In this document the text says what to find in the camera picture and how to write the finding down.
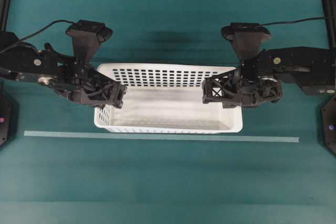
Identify pale tape strip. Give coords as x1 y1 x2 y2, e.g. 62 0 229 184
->
24 131 299 143

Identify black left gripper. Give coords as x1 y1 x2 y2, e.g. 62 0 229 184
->
37 45 127 109

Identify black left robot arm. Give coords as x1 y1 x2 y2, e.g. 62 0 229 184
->
1 31 127 109

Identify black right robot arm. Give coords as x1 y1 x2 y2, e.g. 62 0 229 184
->
202 47 335 109

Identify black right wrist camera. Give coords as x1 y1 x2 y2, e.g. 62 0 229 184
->
221 23 271 61

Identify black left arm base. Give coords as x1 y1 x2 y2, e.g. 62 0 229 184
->
1 91 19 149

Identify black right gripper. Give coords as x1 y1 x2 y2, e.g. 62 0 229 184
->
202 50 282 109

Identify black right frame post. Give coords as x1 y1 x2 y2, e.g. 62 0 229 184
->
322 0 335 48

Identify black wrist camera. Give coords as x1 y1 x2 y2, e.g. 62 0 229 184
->
66 20 113 63
221 23 271 61

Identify black left frame post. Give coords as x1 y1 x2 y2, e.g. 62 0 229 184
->
0 0 11 31

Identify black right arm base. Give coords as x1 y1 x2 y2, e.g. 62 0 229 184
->
321 96 335 155

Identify black left camera cable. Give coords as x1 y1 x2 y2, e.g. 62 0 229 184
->
0 19 79 54

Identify black frame post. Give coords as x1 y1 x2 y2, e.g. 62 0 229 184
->
0 0 11 31
322 0 335 48

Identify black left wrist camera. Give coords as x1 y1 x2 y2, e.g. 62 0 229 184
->
66 20 113 63

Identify white perforated plastic basket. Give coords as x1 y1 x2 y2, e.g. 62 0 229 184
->
94 63 243 134

